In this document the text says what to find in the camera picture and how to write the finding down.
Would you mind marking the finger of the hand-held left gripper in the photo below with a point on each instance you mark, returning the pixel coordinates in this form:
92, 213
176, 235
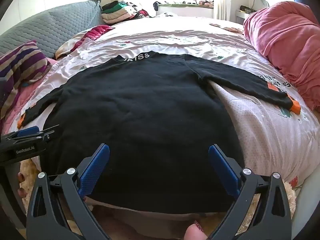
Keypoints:
28, 131
47, 133

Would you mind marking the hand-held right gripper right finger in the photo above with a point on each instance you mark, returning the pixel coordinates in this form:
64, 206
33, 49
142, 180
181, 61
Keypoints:
223, 170

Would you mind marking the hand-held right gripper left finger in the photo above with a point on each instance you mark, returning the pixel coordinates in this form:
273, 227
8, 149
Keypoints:
95, 170

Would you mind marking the black sweater with orange cuffs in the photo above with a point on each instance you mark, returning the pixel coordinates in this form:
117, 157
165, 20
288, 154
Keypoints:
140, 120

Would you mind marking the pile of folded clothes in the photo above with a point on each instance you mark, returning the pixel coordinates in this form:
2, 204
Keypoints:
117, 15

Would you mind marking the person's left hand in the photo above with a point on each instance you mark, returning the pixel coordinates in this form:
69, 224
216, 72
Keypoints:
22, 180

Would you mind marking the beige fluffy rug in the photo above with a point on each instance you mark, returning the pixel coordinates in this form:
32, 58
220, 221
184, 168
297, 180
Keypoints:
31, 166

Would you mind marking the pale pink printed quilt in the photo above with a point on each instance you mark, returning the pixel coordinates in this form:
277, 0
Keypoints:
262, 135

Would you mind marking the purple striped pillow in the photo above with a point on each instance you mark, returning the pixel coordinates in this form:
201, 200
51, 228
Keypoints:
22, 62

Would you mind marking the grey quilted headboard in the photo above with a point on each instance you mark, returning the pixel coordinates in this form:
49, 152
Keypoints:
57, 27

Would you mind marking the red floral cloth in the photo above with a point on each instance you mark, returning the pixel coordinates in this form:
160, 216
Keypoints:
97, 31

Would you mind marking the pink duvet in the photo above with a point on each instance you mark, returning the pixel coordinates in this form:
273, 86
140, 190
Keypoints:
287, 45

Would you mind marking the small pink garment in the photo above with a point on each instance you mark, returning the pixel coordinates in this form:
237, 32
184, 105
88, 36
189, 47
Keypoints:
227, 28

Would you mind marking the white desk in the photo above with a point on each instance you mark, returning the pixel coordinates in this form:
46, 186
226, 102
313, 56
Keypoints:
242, 15

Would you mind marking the white curtain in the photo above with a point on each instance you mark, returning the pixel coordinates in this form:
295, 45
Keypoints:
223, 0

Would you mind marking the white desk lamp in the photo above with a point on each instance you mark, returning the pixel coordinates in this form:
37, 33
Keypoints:
260, 1

